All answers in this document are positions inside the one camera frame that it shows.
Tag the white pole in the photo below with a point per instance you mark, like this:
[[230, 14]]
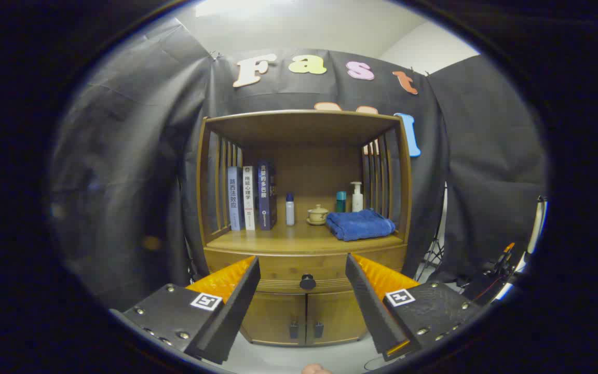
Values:
[[537, 223]]

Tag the black round drawer knob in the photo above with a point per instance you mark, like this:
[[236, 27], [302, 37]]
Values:
[[308, 282]]

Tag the blue folded towel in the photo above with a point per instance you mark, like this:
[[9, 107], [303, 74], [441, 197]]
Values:
[[358, 226]]

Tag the dark blue book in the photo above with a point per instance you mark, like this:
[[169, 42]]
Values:
[[265, 197]]

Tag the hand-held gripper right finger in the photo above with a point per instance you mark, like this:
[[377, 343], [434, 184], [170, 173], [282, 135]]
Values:
[[369, 306]]

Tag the black clamp with orange tip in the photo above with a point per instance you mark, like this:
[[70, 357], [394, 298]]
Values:
[[499, 267]]

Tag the teal bottle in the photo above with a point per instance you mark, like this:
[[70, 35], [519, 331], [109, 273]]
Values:
[[341, 203]]

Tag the wooden cabinet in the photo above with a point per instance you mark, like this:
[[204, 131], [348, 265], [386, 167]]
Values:
[[304, 130]]

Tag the wooden cabinet door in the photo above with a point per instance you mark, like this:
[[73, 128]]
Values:
[[273, 317], [338, 317]]

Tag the wooden countertop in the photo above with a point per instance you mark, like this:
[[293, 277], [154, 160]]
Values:
[[299, 236]]

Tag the white book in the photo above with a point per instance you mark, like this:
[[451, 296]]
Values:
[[249, 200]]

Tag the white bottle with blue cap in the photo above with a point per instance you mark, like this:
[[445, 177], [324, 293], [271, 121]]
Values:
[[290, 213]]

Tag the wooden drawer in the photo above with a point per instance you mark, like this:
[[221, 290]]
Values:
[[288, 265]]

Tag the light blue book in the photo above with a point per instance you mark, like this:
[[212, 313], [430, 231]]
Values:
[[234, 200]]

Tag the beige lidded teacup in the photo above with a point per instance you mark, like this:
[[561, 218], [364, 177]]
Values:
[[317, 215]]

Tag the white pump bottle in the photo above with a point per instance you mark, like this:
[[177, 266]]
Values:
[[357, 201]]

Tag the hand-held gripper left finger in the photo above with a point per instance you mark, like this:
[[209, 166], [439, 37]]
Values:
[[236, 306]]

